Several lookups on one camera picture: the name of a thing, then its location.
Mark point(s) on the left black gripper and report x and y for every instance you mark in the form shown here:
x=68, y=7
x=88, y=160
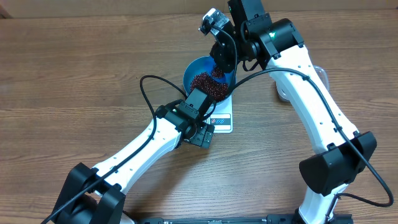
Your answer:
x=204, y=137

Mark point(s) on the blue metal bowl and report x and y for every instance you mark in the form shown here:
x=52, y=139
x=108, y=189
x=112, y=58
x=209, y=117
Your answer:
x=202, y=64

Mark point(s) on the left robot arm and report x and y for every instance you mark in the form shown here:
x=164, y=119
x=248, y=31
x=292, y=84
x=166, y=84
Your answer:
x=97, y=194

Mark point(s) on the white digital kitchen scale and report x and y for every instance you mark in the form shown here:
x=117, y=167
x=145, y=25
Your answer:
x=222, y=117

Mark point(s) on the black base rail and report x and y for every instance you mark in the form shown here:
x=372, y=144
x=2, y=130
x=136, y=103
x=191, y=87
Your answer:
x=270, y=219

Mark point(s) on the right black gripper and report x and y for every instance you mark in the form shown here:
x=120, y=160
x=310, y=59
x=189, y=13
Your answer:
x=225, y=58

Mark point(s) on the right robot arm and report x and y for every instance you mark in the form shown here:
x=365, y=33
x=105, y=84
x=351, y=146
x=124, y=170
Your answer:
x=341, y=152

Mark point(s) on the clear plastic food container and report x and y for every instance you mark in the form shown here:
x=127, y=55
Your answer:
x=321, y=74

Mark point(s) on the blue plastic measuring scoop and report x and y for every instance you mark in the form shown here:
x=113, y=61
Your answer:
x=225, y=76

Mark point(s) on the red beans in bowl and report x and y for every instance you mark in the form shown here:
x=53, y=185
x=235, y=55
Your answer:
x=206, y=82

